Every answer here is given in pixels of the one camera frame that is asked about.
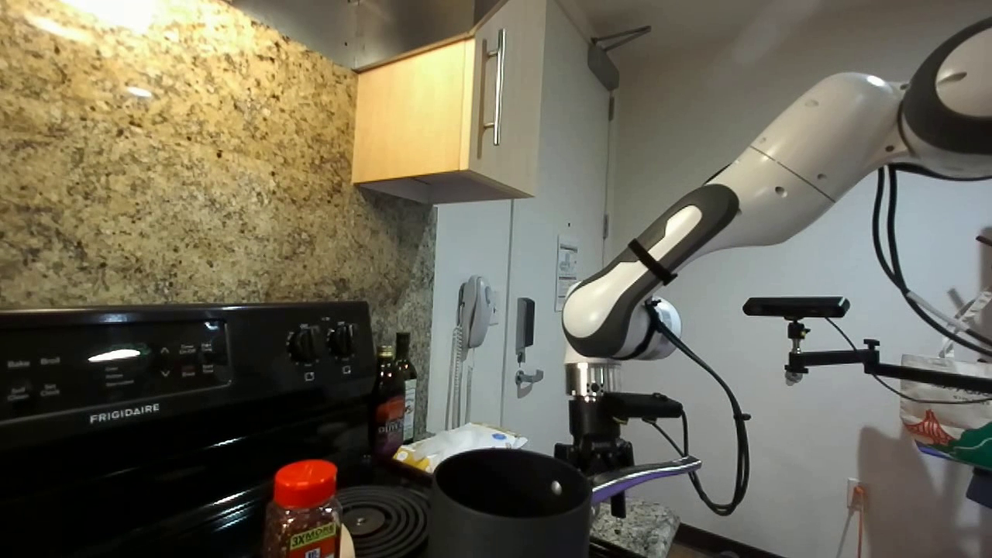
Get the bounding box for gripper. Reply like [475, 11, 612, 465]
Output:
[554, 394, 636, 519]

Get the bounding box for white and yellow packet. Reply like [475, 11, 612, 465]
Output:
[392, 422, 529, 474]

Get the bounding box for coil burner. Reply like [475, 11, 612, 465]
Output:
[337, 484, 432, 558]

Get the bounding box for paper notice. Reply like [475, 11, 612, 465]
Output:
[554, 236, 580, 313]

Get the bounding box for dark green glass bottle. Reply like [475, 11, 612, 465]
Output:
[394, 332, 419, 445]

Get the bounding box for dark oil bottle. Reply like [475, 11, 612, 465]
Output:
[371, 345, 406, 460]

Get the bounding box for spice jar with orange lid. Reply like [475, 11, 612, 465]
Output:
[262, 459, 346, 558]

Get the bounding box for stove knob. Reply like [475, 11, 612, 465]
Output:
[326, 321, 360, 360]
[288, 325, 323, 366]

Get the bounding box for white room door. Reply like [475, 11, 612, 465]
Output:
[502, 0, 615, 460]

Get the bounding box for printed tote bag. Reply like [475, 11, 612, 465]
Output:
[899, 288, 992, 470]

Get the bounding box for white cabinet door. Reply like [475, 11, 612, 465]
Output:
[468, 0, 548, 199]

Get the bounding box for grey door closer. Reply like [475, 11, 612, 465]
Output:
[587, 26, 653, 92]

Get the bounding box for black stove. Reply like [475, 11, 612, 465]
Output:
[0, 301, 435, 558]

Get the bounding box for grey range hood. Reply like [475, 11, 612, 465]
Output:
[231, 0, 501, 72]

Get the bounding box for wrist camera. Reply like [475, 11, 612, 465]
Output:
[604, 391, 685, 423]

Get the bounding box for black pot with silver handle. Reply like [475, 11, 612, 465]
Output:
[429, 448, 703, 558]

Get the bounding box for grey wall phone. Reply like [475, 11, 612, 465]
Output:
[445, 275, 498, 432]

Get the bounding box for camera on mount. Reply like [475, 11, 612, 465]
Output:
[742, 295, 992, 397]

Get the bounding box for silver cabinet door handle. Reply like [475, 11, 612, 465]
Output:
[480, 29, 507, 147]

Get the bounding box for wooden wall cabinet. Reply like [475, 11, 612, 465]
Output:
[351, 0, 548, 205]

